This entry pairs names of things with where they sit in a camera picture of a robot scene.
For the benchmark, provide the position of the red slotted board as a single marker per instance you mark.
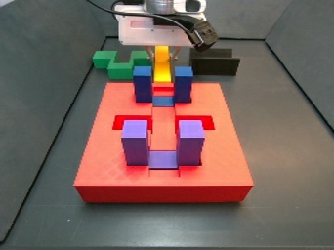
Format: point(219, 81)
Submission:
point(107, 180)

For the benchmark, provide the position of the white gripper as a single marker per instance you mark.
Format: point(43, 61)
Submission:
point(149, 31)

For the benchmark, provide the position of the green zigzag block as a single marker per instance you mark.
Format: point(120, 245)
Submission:
point(119, 70)

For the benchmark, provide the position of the black angle bracket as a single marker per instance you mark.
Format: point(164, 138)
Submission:
point(214, 62)

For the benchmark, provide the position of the purple U block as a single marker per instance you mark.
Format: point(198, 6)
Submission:
point(185, 155)

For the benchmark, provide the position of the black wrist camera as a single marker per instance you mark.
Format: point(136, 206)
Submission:
point(200, 33)

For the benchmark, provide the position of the yellow long bar block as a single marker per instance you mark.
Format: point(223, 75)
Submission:
point(161, 65)

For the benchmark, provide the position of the dark blue U block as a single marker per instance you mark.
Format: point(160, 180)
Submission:
point(183, 81)

